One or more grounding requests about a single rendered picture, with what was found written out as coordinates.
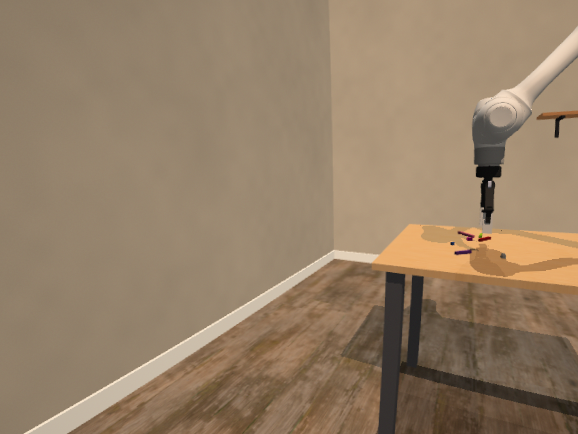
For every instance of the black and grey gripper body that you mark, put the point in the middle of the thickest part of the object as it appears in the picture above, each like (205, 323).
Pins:
(488, 172)

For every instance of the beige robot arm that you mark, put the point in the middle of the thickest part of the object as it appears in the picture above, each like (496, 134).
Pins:
(500, 118)

